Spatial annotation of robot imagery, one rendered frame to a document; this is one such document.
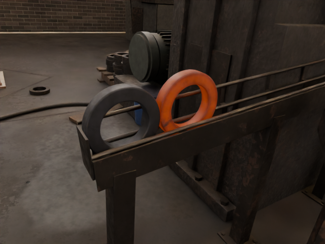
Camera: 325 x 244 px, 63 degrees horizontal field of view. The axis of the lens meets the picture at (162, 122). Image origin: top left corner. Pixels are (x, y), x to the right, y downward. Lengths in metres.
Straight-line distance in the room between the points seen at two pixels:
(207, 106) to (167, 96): 0.15
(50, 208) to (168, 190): 0.58
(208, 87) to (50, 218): 0.95
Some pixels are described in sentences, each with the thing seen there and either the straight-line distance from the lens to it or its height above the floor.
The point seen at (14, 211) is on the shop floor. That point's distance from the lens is 1.44.
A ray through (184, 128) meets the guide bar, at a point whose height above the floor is 0.63.
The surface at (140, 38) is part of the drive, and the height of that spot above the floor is 0.64.
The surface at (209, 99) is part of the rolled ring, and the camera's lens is 0.73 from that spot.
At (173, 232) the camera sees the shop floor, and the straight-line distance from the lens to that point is 1.26.
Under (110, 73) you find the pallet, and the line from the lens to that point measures 2.91.
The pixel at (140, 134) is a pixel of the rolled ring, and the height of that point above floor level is 0.62.
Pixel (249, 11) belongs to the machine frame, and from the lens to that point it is 1.08.
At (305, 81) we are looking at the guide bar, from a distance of 1.14.
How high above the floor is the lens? 0.93
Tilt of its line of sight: 26 degrees down
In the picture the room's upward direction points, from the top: 4 degrees clockwise
